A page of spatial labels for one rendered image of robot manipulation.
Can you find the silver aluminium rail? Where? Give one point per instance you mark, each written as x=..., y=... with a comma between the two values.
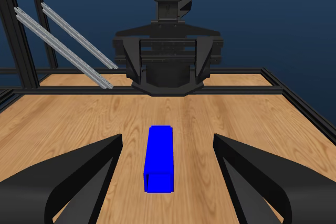
x=63, y=51
x=78, y=36

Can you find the black table frame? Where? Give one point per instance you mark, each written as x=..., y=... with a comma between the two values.
x=236, y=90

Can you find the blue hollow socket block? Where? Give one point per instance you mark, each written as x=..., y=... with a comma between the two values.
x=158, y=153

